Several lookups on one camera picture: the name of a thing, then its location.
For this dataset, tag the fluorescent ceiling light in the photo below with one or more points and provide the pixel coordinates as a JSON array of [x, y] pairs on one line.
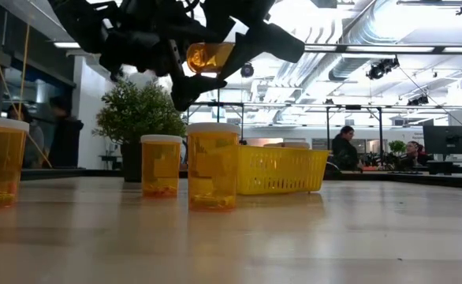
[[67, 45]]

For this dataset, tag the yellow plastic basket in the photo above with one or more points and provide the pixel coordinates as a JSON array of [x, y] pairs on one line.
[[282, 169]]

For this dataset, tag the person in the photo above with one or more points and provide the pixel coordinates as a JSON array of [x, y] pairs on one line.
[[36, 142], [412, 155], [67, 138], [345, 150]]

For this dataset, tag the orange pill bottle white cap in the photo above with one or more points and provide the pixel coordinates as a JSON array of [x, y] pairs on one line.
[[161, 165], [209, 59], [213, 169]]

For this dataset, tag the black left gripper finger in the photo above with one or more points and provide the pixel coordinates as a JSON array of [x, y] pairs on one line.
[[187, 90], [262, 43]]

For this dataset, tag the black round hanging fixture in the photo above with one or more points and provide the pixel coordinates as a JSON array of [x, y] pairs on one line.
[[247, 70]]

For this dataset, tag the black background frame rack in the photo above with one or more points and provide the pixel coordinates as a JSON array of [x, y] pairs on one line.
[[327, 126]]

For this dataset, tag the artificial plant in black pot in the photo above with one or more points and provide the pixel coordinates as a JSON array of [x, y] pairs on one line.
[[136, 110]]

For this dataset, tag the small green background plant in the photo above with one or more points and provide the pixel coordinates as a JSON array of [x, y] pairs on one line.
[[397, 146]]

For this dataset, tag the black ceiling spotlight cluster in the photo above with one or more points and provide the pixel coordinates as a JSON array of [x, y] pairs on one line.
[[418, 100], [381, 69]]

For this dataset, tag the black desk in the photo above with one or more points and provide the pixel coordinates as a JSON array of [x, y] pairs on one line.
[[451, 167]]

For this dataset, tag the silver ventilation duct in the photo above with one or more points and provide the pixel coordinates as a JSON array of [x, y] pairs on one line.
[[353, 47]]

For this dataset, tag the black computer monitor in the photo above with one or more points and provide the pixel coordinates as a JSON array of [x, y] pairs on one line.
[[448, 142]]

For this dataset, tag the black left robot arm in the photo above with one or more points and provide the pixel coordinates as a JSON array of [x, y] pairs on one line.
[[81, 23]]

